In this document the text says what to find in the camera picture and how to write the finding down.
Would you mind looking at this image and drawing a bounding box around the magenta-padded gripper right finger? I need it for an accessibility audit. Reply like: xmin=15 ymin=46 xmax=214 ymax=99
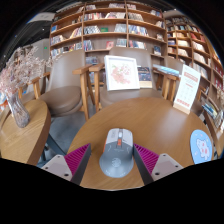
xmin=131 ymin=143 xmax=184 ymax=186

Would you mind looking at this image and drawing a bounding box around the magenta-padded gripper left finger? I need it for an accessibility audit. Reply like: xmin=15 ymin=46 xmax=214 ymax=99
xmin=41 ymin=143 xmax=92 ymax=186

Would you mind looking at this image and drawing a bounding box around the grey computer mouse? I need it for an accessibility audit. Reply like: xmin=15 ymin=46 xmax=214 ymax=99
xmin=98 ymin=127 xmax=135 ymax=179

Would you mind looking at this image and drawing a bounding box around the round light blue mouse pad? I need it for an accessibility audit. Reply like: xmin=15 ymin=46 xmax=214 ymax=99
xmin=189 ymin=129 xmax=214 ymax=165

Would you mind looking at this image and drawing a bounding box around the beige armchair with wooden arms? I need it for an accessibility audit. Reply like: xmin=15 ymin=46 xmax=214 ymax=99
xmin=18 ymin=49 xmax=94 ymax=122
xmin=164 ymin=56 xmax=205 ymax=118
xmin=88 ymin=46 xmax=171 ymax=113

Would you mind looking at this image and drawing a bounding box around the glass vase with pink flowers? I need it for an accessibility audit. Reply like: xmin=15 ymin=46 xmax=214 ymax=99
xmin=0 ymin=46 xmax=54 ymax=129

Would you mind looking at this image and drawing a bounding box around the stack of books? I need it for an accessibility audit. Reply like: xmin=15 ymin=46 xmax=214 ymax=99
xmin=201 ymin=99 xmax=218 ymax=118

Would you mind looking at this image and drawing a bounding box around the white red sign stand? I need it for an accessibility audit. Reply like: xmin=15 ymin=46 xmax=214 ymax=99
xmin=172 ymin=64 xmax=202 ymax=115

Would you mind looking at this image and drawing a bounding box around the dark cover book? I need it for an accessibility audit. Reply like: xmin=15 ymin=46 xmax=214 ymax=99
xmin=137 ymin=65 xmax=154 ymax=89

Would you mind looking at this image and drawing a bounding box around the vase with white dried flowers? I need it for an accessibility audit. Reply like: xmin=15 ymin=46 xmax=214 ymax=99
xmin=214 ymin=87 xmax=224 ymax=129

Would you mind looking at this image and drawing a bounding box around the white framed floral picture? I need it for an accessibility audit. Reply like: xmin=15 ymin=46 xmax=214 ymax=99
xmin=103 ymin=54 xmax=141 ymax=92

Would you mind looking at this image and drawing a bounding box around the light blue book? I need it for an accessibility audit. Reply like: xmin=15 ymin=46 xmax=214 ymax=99
xmin=152 ymin=63 xmax=181 ymax=78

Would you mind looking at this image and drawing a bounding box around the wide wooden bookshelf unit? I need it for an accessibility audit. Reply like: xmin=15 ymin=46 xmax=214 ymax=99
xmin=49 ymin=0 xmax=168 ymax=68

